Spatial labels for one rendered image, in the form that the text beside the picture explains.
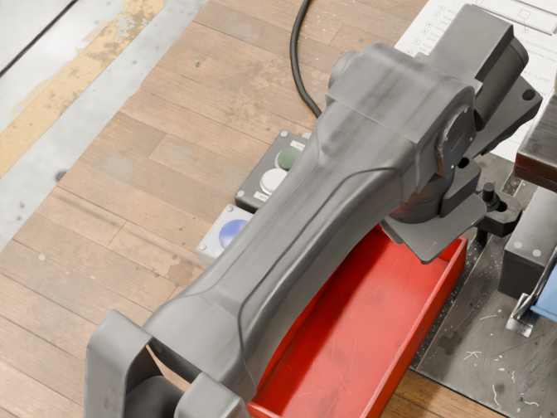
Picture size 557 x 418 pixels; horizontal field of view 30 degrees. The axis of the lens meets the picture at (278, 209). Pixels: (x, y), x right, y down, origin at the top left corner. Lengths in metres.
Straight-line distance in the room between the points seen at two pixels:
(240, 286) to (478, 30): 0.25
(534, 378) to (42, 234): 0.55
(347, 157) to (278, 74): 0.68
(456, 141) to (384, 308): 0.46
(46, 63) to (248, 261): 2.06
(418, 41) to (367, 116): 0.69
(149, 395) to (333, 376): 0.45
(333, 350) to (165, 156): 0.32
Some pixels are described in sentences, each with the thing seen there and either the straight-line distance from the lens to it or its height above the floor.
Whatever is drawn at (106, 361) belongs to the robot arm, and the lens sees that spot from 0.57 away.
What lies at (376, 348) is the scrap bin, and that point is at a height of 0.90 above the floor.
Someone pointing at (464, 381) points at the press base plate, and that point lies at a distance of 1.05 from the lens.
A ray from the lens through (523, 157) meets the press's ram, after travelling 0.90.
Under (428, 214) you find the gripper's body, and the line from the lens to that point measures 0.77.
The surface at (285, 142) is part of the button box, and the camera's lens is 1.17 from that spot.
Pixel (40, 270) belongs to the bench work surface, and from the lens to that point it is 1.17.
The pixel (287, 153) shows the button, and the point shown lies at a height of 0.94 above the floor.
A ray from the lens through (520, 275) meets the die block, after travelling 1.06.
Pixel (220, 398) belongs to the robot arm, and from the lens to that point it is 0.54.
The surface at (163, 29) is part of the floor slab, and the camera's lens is 2.61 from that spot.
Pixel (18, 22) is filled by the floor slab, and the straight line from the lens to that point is 2.73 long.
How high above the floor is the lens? 1.86
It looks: 56 degrees down
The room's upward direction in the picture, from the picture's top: 9 degrees counter-clockwise
